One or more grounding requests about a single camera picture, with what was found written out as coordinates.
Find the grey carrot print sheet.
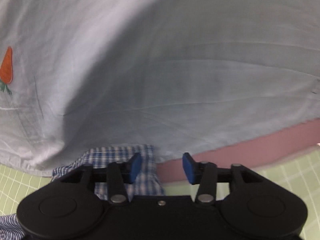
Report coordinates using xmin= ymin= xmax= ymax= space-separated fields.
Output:
xmin=0 ymin=0 xmax=320 ymax=178

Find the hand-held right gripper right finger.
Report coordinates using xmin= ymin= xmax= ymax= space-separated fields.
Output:
xmin=182 ymin=152 xmax=275 ymax=205

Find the green grid mat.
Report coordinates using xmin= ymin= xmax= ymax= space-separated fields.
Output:
xmin=0 ymin=147 xmax=320 ymax=240

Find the pink fabric band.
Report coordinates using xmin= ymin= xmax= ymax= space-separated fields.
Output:
xmin=156 ymin=117 xmax=320 ymax=183

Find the blue plaid shirt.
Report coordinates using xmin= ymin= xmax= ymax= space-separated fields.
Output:
xmin=0 ymin=144 xmax=165 ymax=240

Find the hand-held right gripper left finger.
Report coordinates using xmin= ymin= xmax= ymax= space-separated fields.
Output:
xmin=47 ymin=152 xmax=142 ymax=204

